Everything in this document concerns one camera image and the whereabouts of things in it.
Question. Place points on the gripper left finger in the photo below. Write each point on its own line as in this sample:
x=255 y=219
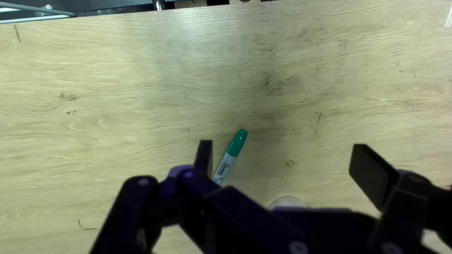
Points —
x=197 y=197

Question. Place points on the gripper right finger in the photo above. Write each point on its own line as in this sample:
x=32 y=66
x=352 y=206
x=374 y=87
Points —
x=395 y=190

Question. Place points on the grey metal frame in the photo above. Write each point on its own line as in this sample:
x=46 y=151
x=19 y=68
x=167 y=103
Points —
x=31 y=14

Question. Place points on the green capped marker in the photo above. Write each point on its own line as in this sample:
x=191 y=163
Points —
x=229 y=158

